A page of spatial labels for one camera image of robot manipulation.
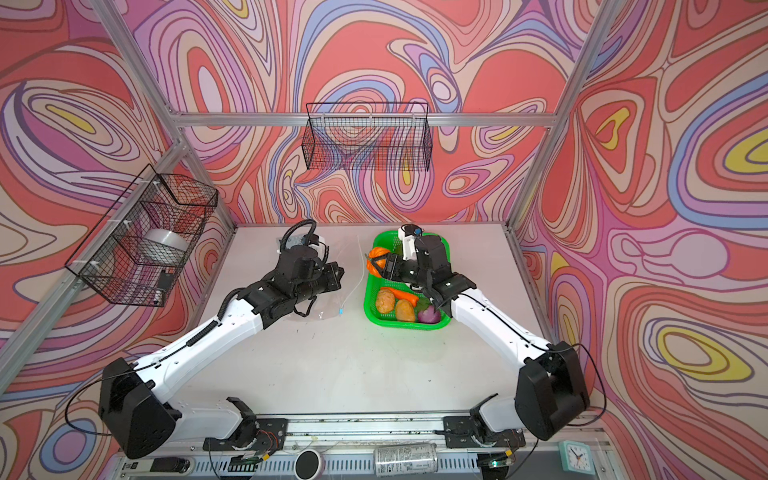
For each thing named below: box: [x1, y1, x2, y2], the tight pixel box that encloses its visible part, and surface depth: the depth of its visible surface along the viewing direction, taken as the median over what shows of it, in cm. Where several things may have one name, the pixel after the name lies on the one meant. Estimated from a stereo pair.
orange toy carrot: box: [380, 287, 420, 307], surface depth 95 cm
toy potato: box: [376, 289, 395, 314], surface depth 95 cm
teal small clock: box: [559, 440, 596, 475], surface depth 70 cm
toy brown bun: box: [395, 299, 415, 322], surface depth 91 cm
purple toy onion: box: [418, 305, 441, 324], surface depth 90 cm
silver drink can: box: [373, 443, 438, 478], surface depth 67 cm
